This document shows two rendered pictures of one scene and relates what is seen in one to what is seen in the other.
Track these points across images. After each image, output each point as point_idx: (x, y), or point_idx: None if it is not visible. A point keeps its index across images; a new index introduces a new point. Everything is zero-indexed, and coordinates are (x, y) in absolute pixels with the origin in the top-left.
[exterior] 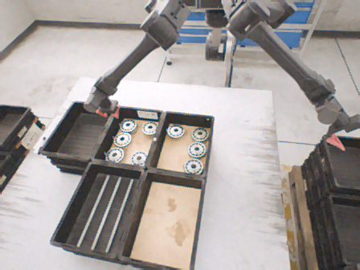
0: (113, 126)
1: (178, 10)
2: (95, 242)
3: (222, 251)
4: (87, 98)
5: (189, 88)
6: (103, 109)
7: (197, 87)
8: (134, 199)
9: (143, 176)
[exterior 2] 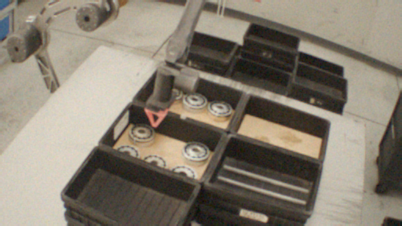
0: None
1: None
2: (298, 200)
3: None
4: (184, 79)
5: (52, 104)
6: (171, 100)
7: (56, 97)
8: (268, 146)
9: (238, 136)
